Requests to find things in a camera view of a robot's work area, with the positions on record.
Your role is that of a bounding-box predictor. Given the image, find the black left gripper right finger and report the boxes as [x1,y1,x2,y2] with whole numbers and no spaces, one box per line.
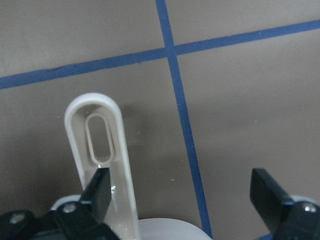
[249,168,295,235]

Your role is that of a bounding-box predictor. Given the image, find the beige plastic dustpan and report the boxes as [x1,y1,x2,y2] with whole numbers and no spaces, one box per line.
[64,93,209,240]

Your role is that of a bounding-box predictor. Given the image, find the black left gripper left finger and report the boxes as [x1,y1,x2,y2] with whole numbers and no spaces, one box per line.
[79,168,111,223]

